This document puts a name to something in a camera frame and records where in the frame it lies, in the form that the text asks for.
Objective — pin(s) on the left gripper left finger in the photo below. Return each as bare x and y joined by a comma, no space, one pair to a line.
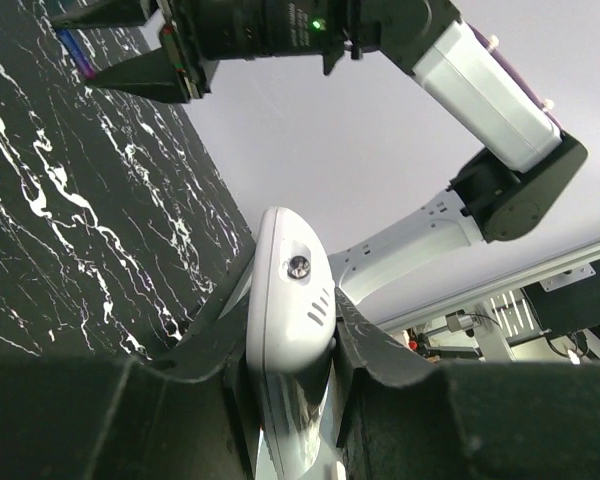
189,414

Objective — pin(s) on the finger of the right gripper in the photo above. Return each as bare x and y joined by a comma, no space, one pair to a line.
107,14

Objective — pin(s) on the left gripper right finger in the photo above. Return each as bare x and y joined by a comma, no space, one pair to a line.
400,416

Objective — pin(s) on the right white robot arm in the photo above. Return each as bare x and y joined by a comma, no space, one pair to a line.
371,95

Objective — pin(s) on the right aluminium frame post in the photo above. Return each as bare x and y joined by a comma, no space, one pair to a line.
559,263

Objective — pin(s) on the dark blue battery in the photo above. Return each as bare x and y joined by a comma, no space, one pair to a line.
73,48

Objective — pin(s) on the white remote control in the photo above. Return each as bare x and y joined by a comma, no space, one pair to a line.
290,337

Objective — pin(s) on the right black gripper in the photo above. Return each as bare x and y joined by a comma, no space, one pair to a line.
197,35

